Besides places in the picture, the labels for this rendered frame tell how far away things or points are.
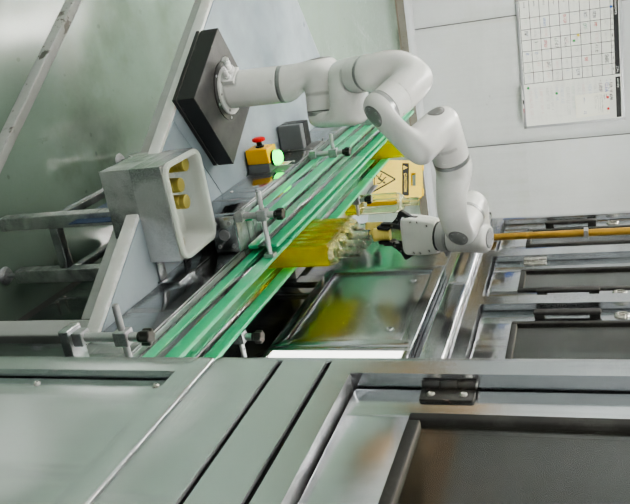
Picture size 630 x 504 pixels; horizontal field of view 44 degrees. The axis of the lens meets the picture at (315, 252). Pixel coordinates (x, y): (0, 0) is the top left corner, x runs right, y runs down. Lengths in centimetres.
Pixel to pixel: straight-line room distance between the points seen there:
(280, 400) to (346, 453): 12
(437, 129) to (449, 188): 16
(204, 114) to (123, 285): 50
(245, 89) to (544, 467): 144
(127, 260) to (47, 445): 83
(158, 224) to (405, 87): 62
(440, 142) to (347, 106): 27
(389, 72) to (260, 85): 38
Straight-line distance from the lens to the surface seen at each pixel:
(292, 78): 196
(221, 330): 174
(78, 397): 103
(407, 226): 199
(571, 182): 793
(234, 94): 203
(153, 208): 175
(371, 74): 177
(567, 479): 75
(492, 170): 793
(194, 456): 82
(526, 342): 179
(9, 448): 97
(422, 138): 167
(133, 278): 174
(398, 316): 187
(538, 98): 773
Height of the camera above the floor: 170
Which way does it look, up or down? 20 degrees down
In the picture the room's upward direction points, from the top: 87 degrees clockwise
